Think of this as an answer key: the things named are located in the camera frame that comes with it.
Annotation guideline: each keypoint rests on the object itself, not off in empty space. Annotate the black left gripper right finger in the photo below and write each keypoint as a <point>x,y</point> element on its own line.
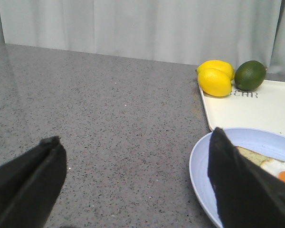
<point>247,196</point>

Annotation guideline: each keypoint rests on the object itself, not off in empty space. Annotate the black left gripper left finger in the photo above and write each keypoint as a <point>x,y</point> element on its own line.
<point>31,183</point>

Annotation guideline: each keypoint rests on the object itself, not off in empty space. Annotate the bread slice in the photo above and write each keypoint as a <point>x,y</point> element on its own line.
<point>256,158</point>

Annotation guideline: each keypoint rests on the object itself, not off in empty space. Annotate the fried egg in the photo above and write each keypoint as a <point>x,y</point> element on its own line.
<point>275,168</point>

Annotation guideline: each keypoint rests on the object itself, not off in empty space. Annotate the light blue round plate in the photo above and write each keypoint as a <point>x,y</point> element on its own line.
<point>263,142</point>

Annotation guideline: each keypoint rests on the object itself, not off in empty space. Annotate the white bear tray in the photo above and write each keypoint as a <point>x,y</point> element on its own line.
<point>262,109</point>

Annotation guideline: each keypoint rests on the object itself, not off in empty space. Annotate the front yellow lemon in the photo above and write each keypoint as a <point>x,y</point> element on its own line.
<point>214,82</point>

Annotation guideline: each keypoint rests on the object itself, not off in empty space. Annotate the yellow lemon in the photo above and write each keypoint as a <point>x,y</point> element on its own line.
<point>223,66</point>
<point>214,82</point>

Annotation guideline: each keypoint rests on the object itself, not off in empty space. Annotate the green lime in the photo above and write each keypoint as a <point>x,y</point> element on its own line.
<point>250,75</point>

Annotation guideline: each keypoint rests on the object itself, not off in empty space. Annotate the rear yellow lemon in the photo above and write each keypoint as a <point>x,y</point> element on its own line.
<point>223,66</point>

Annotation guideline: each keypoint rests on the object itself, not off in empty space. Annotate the white curtain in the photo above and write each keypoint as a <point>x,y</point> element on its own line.
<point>180,31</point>

